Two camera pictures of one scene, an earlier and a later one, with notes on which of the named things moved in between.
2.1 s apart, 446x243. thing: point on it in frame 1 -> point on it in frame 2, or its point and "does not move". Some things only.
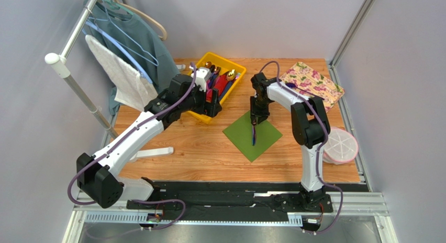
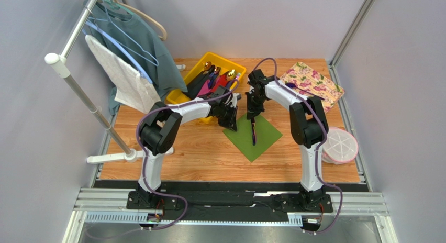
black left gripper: (209, 109) -> (230, 123)
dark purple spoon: (293, 86) does not move
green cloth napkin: (240, 133) does not move
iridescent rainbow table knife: (254, 139) does not move
